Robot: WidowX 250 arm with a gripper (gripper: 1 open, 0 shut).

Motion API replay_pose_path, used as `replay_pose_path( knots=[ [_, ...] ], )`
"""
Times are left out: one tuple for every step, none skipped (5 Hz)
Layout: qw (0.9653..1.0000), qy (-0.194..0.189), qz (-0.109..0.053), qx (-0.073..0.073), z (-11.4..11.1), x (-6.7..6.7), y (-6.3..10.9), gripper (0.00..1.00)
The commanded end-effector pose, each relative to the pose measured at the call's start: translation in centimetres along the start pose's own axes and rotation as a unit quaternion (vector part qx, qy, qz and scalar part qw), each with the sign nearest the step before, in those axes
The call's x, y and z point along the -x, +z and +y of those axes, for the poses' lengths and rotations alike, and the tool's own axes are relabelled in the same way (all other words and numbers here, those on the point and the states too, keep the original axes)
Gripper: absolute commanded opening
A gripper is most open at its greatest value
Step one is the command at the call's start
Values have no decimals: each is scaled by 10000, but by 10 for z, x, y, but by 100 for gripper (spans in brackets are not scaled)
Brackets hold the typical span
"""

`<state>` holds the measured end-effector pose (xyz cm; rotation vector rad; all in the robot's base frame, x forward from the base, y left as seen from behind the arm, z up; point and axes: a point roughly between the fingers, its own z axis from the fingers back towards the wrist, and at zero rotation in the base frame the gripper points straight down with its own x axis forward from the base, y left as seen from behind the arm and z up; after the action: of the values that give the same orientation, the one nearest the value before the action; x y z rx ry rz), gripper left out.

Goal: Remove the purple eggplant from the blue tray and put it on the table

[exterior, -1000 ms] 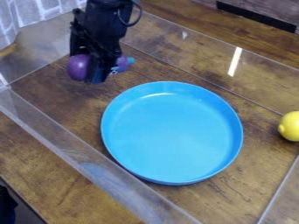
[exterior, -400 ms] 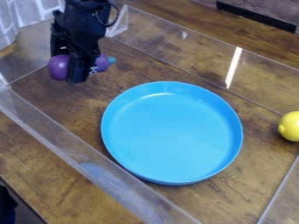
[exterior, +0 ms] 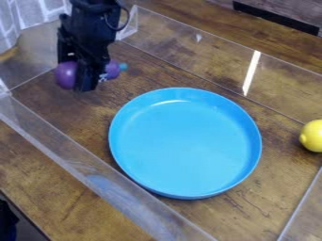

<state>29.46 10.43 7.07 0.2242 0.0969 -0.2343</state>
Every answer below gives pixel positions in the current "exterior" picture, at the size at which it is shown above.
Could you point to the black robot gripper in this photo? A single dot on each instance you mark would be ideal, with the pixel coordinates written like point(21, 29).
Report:
point(85, 32)

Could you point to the purple toy eggplant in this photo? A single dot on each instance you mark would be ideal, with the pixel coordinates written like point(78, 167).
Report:
point(64, 73)

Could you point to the blue round tray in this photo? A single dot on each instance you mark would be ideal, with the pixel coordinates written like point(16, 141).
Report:
point(184, 142)

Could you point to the white patterned curtain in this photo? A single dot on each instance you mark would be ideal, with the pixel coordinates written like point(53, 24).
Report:
point(20, 14)

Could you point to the yellow lemon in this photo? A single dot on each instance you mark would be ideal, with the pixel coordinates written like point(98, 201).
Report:
point(310, 136)

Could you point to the clear acrylic enclosure wall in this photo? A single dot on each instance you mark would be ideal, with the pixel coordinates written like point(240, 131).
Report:
point(179, 44)

